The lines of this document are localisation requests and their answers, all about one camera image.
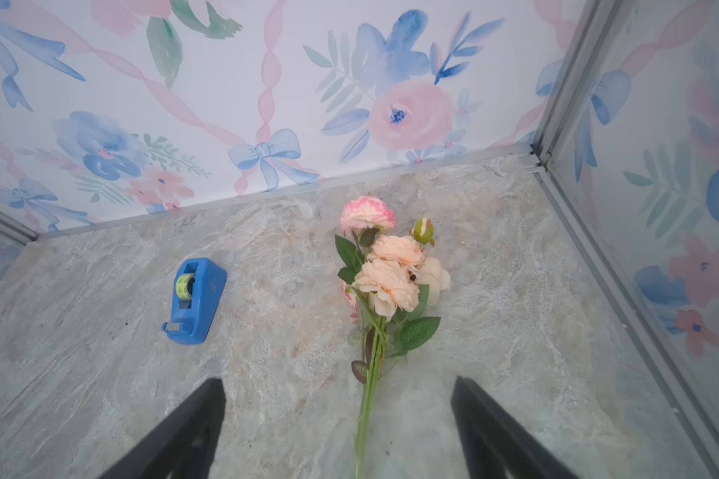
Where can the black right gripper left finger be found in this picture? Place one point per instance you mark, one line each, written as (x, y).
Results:
(184, 444)

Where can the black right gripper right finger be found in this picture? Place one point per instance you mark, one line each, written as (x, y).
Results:
(494, 444)

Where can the blue tape dispenser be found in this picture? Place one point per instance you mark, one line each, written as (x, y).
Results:
(197, 291)

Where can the artificial pink cream flower bouquet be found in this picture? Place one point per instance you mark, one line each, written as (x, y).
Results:
(389, 281)

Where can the aluminium corner post right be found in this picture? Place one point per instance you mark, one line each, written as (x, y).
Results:
(600, 22)

